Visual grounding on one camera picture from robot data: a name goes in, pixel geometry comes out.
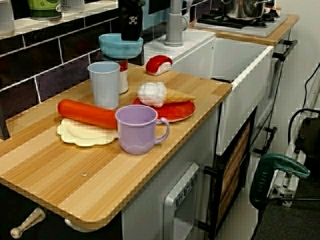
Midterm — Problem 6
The stainless steel pot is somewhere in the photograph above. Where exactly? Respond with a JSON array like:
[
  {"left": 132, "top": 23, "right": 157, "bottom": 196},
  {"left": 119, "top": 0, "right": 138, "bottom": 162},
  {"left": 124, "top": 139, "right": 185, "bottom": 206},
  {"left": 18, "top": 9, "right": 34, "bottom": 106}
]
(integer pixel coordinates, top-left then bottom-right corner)
[{"left": 221, "top": 0, "right": 272, "bottom": 22}]

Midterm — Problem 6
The white sink unit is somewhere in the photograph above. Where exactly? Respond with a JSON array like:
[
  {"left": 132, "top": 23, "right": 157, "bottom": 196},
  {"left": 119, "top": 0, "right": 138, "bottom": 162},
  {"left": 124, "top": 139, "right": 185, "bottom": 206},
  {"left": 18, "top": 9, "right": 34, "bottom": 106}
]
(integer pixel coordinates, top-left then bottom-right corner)
[{"left": 143, "top": 23, "right": 275, "bottom": 156}]

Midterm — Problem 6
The pale blue plastic cup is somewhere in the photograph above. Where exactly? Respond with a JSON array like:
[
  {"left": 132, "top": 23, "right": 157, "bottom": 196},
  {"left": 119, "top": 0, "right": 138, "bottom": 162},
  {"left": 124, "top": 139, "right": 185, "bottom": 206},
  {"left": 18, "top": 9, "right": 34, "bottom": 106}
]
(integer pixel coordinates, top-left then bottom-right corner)
[{"left": 87, "top": 61, "right": 121, "bottom": 110}]

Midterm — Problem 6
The green canister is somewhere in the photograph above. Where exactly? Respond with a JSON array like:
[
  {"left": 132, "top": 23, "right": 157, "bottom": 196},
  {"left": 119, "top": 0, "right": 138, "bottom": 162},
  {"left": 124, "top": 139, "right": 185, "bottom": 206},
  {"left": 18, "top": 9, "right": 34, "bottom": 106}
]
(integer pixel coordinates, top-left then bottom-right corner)
[{"left": 26, "top": 0, "right": 62, "bottom": 21}]

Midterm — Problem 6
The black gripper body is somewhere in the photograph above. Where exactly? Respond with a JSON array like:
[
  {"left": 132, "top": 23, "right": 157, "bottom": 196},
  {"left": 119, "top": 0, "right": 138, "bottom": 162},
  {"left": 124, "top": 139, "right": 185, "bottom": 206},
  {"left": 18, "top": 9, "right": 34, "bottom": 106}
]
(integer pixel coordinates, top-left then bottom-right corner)
[{"left": 118, "top": 0, "right": 146, "bottom": 6}]

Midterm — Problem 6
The white stove cabinet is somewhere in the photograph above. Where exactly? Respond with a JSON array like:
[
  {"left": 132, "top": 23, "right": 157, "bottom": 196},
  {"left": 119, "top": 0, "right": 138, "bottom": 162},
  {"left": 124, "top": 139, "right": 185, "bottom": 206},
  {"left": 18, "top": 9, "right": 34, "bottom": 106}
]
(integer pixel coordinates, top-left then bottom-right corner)
[{"left": 249, "top": 29, "right": 300, "bottom": 161}]

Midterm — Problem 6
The orange toy sausage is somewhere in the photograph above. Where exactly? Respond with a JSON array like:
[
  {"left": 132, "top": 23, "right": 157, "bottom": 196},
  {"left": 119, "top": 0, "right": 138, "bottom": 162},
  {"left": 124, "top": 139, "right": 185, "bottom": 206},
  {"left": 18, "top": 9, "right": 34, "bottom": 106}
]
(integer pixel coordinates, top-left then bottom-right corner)
[{"left": 57, "top": 99, "right": 118, "bottom": 130}]

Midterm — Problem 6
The grey stove plate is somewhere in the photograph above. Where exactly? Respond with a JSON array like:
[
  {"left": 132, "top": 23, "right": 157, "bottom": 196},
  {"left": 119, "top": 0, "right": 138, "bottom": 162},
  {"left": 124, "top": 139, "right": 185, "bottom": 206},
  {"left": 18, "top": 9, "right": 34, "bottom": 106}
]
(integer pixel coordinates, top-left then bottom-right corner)
[{"left": 193, "top": 9, "right": 289, "bottom": 38}]

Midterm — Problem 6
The cream knob handle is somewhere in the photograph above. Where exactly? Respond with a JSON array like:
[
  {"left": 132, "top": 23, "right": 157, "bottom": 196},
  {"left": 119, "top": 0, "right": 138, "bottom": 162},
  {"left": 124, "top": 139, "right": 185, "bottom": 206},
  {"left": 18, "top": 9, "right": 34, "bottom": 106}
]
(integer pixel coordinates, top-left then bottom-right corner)
[{"left": 9, "top": 207, "right": 46, "bottom": 239}]

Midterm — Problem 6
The red toy sushi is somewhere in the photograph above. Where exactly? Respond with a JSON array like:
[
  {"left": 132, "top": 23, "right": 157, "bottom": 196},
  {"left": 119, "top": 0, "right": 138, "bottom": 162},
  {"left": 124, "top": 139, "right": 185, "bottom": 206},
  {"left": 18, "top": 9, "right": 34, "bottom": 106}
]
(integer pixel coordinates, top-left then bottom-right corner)
[{"left": 145, "top": 55, "right": 173, "bottom": 76}]

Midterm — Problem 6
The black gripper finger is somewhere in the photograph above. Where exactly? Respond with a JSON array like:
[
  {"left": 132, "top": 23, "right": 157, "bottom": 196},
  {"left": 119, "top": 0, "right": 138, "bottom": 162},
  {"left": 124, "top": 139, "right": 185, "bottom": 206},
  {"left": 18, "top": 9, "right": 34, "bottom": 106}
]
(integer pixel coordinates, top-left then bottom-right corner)
[{"left": 120, "top": 2, "right": 144, "bottom": 41}]

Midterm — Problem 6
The thin black rod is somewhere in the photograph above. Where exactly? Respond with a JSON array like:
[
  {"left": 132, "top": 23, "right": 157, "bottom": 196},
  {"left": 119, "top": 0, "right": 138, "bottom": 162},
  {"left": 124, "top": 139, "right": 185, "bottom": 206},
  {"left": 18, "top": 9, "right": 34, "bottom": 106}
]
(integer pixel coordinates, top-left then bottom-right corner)
[{"left": 264, "top": 197, "right": 320, "bottom": 202}]

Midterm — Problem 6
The red round plate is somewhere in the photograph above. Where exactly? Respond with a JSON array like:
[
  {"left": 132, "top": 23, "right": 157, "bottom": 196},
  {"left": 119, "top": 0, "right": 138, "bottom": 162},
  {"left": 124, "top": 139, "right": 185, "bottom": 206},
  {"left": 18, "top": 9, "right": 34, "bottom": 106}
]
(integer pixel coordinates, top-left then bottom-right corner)
[{"left": 131, "top": 96, "right": 196, "bottom": 123}]

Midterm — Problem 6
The wood pattern door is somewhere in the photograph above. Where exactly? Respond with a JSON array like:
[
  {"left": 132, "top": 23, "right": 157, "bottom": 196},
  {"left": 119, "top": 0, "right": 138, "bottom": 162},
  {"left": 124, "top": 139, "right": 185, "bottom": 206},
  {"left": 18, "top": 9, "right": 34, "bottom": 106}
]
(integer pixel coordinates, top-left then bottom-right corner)
[{"left": 213, "top": 107, "right": 257, "bottom": 240}]

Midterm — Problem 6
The black box device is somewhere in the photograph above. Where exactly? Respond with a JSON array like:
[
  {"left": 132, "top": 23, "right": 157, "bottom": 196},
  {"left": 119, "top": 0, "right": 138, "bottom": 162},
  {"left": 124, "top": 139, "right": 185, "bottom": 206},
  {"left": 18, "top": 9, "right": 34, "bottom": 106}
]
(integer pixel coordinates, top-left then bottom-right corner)
[{"left": 294, "top": 116, "right": 320, "bottom": 173}]

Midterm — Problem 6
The grey ice dispenser panel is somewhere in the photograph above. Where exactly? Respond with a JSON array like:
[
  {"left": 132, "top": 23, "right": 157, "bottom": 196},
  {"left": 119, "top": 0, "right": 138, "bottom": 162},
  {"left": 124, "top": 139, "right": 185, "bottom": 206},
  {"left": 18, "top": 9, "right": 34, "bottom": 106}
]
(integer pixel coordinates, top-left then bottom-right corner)
[{"left": 163, "top": 162, "right": 201, "bottom": 240}]

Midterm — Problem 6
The grey toy faucet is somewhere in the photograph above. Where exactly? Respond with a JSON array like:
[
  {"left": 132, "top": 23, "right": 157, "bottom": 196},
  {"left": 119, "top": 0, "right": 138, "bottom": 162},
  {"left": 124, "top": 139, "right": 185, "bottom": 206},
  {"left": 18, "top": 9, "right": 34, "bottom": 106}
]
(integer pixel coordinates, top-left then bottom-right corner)
[{"left": 163, "top": 0, "right": 189, "bottom": 48}]

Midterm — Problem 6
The black cable loop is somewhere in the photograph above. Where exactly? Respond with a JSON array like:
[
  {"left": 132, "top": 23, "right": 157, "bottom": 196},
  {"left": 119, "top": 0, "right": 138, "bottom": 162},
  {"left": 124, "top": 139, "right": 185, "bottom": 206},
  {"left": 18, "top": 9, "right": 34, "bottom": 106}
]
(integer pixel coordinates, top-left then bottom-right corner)
[{"left": 287, "top": 107, "right": 320, "bottom": 151}]

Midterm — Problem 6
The black bar handle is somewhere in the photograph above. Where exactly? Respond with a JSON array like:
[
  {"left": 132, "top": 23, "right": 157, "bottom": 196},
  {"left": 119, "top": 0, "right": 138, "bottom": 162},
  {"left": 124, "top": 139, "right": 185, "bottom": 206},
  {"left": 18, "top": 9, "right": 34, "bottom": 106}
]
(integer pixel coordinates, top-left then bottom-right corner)
[
  {"left": 252, "top": 126, "right": 278, "bottom": 156},
  {"left": 271, "top": 39, "right": 298, "bottom": 62}
]

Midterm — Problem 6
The cream scalloped plate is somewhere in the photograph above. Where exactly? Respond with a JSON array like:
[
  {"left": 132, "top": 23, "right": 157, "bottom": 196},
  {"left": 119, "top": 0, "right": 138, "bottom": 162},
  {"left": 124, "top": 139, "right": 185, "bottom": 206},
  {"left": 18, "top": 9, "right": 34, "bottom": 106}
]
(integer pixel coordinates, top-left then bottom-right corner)
[{"left": 56, "top": 117, "right": 120, "bottom": 147}]

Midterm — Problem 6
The translucent white tub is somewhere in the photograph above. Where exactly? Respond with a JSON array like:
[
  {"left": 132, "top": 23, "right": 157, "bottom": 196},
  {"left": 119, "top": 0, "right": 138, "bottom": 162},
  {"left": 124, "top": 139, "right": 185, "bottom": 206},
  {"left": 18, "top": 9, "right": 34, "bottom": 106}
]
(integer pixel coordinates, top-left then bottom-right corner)
[{"left": 0, "top": 0, "right": 17, "bottom": 36}]

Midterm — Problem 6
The purple plastic mug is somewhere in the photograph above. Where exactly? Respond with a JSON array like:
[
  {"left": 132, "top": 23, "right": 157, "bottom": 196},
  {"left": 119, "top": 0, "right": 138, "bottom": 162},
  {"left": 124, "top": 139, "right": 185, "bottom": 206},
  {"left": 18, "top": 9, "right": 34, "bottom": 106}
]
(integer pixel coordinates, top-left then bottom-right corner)
[{"left": 114, "top": 104, "right": 170, "bottom": 156}]

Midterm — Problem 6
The tomato soup can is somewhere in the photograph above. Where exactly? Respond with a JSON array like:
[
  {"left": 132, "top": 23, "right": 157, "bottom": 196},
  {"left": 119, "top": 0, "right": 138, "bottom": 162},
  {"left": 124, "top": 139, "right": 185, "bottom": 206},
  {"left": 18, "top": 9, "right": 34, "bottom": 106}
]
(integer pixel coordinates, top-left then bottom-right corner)
[{"left": 101, "top": 55, "right": 129, "bottom": 95}]

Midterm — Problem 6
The black door handle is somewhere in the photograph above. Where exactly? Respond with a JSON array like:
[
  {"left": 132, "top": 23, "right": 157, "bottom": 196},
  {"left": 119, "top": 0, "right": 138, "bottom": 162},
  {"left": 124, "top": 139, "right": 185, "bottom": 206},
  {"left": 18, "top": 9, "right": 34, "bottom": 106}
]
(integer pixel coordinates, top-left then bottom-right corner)
[{"left": 197, "top": 163, "right": 226, "bottom": 235}]

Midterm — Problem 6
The black burner grate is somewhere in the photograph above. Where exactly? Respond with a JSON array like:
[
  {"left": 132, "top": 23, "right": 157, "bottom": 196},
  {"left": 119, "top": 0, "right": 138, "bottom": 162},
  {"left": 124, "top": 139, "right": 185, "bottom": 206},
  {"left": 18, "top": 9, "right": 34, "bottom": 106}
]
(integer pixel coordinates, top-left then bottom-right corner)
[{"left": 199, "top": 9, "right": 281, "bottom": 30}]

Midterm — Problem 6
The white kitchen cabinet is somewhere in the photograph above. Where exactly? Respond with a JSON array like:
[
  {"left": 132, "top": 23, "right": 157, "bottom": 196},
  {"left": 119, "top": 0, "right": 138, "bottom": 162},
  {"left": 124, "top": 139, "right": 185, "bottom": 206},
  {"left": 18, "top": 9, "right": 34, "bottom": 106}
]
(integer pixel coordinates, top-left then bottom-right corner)
[{"left": 121, "top": 102, "right": 221, "bottom": 240}]

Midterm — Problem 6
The light blue bowl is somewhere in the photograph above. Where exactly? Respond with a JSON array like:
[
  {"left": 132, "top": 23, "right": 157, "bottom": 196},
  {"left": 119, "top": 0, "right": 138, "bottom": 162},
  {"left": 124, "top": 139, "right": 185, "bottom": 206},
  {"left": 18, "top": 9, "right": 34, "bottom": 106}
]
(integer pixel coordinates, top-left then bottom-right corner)
[{"left": 98, "top": 33, "right": 144, "bottom": 60}]

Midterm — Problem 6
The toy ice cream cone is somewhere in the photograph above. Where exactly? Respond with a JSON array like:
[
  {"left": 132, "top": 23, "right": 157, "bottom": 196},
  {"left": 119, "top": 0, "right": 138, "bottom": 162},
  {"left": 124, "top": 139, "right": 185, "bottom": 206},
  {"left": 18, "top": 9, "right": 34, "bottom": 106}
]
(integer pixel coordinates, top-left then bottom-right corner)
[{"left": 137, "top": 81, "right": 197, "bottom": 108}]

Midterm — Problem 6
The thin black cable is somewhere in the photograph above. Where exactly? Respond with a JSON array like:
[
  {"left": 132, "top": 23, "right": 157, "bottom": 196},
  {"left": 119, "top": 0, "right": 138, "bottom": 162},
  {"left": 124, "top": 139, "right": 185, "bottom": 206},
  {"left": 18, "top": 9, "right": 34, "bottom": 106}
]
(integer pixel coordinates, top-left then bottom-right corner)
[{"left": 303, "top": 59, "right": 320, "bottom": 111}]

